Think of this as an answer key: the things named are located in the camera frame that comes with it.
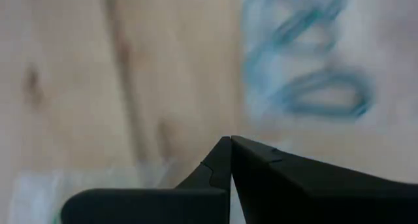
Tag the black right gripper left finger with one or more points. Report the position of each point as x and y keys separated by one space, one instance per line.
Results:
x=196 y=201

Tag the clear plastic zip bag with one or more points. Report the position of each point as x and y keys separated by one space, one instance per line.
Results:
x=375 y=38

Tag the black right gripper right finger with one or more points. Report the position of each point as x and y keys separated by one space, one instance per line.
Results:
x=294 y=191

